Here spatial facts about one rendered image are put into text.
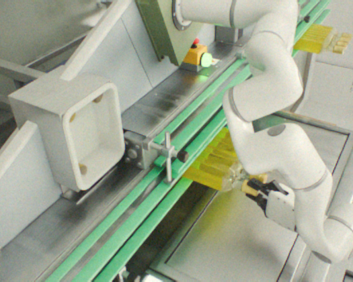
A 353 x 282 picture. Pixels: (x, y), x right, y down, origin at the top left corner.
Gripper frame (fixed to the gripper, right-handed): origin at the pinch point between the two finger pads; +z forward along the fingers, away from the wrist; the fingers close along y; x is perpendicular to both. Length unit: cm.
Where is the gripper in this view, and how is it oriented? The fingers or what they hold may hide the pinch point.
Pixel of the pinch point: (255, 189)
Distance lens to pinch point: 111.4
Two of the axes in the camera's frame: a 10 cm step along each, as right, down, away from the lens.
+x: -7.2, 4.3, -5.4
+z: -7.0, -4.3, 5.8
